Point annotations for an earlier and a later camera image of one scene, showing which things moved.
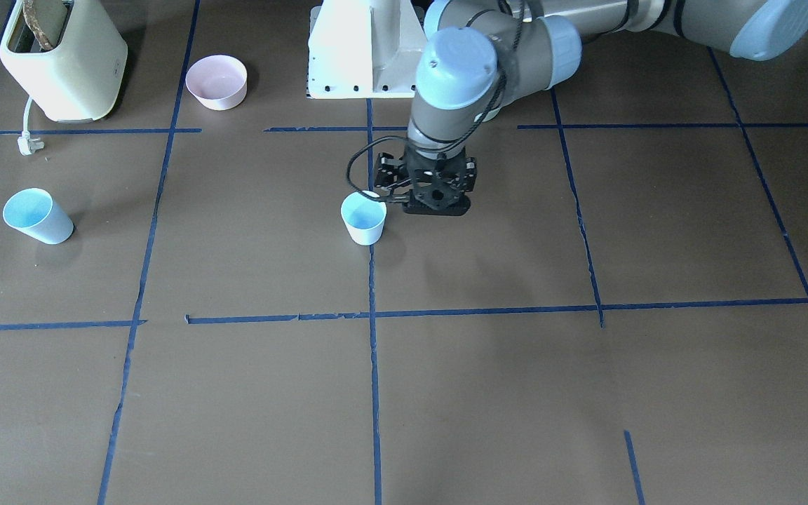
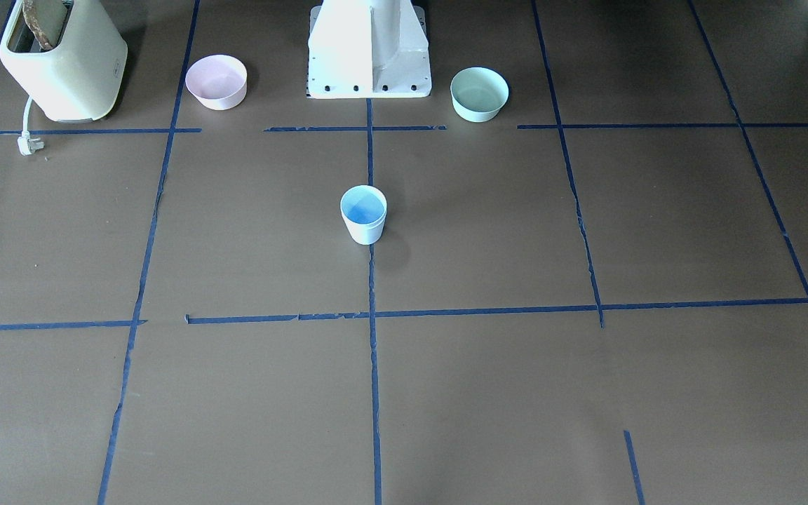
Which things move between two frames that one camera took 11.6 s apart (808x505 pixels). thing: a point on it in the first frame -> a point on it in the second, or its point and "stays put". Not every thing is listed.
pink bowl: (217, 82) stays put
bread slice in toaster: (45, 18) stays put
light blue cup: (365, 217) stays put
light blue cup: (34, 212) -> (363, 209)
